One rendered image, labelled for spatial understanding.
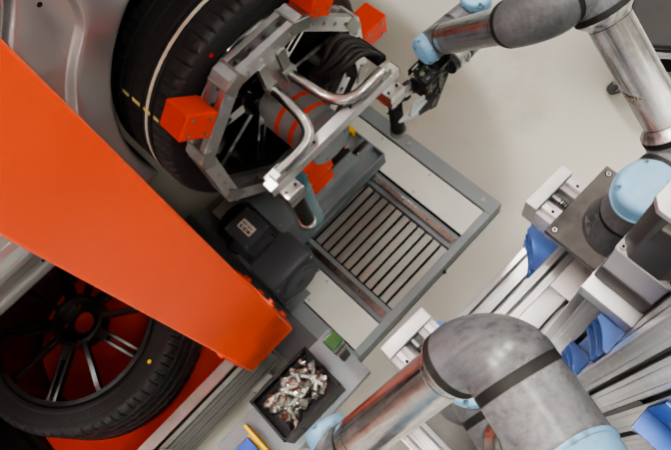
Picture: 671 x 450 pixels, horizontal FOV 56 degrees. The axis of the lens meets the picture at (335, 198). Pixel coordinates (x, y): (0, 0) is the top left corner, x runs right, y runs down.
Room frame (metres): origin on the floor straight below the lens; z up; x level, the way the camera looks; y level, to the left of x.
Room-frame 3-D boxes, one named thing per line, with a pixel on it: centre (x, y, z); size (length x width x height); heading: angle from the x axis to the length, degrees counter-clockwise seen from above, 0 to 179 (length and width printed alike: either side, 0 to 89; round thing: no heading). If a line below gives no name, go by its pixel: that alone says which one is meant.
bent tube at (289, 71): (0.87, -0.10, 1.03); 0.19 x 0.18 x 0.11; 27
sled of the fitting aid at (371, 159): (1.11, 0.08, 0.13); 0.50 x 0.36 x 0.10; 117
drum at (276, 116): (0.87, 0.01, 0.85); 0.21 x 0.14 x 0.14; 27
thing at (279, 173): (0.78, 0.07, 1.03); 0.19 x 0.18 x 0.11; 27
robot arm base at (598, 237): (0.34, -0.57, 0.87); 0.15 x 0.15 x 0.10
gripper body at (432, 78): (0.86, -0.34, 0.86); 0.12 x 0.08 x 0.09; 117
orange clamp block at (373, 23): (1.08, -0.24, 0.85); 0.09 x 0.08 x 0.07; 117
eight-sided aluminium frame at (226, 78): (0.93, 0.04, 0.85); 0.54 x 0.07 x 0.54; 117
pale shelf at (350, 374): (0.27, 0.31, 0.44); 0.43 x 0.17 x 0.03; 117
